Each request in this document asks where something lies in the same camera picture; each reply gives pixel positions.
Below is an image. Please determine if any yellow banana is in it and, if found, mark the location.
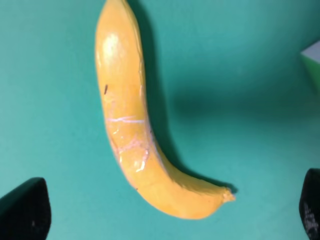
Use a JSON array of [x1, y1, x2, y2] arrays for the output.
[[94, 0, 236, 220]]

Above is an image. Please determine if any green table cloth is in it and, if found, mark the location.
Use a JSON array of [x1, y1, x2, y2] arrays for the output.
[[0, 0, 320, 240]]

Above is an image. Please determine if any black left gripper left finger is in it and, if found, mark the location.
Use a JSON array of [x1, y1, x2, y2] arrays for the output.
[[0, 177, 52, 240]]

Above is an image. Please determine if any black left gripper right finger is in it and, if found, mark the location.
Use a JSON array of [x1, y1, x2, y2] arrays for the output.
[[299, 168, 320, 240]]

